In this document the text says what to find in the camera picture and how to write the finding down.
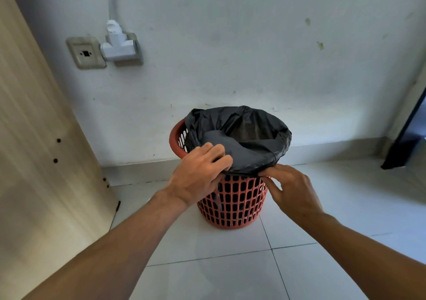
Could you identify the person's left hand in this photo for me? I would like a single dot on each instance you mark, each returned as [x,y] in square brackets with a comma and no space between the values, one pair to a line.
[196,176]

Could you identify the person's right hand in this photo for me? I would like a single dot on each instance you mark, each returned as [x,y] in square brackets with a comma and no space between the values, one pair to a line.
[296,193]

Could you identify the red plastic mesh bin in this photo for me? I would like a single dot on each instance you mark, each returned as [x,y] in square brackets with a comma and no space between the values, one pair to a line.
[233,206]

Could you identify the black plastic trash bag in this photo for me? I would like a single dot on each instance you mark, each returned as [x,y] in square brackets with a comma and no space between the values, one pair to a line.
[253,153]

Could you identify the person's left forearm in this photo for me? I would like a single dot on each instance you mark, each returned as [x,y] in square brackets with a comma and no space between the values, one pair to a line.
[110,253]

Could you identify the person's right forearm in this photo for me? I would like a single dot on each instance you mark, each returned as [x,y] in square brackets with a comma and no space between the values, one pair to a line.
[372,263]

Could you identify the black flat panel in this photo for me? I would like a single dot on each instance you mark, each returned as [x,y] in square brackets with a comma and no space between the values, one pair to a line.
[404,143]

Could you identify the white plug adapter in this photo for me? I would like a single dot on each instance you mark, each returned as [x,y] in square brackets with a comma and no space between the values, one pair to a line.
[118,50]

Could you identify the light wooden desk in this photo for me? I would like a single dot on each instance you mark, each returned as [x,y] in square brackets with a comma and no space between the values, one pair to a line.
[40,176]

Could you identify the beige wall socket plate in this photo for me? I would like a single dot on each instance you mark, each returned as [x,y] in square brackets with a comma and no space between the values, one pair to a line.
[86,53]

